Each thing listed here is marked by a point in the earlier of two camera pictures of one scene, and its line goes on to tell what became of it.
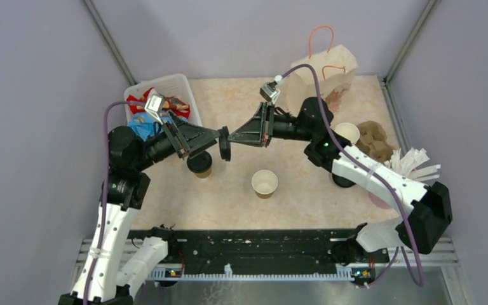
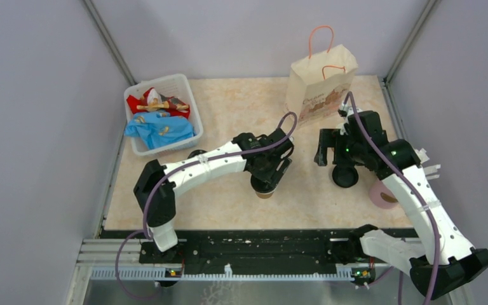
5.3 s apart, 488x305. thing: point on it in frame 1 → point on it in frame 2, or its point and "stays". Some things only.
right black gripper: (255, 131) → (328, 138)
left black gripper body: (168, 142) → (267, 172)
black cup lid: (342, 182) stays
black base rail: (265, 253) stays
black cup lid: (224, 145) → (261, 186)
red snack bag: (171, 103) stays
